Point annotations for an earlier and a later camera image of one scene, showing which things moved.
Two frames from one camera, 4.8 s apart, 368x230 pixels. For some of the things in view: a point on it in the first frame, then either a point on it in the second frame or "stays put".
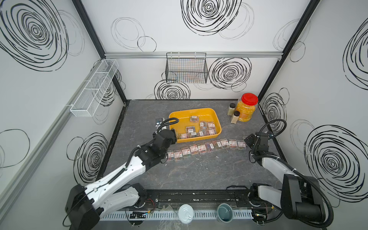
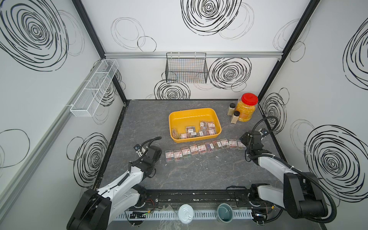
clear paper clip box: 194,149 stays put
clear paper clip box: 186,152 stays put
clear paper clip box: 178,155 stays put
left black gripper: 175,138 -> 159,156
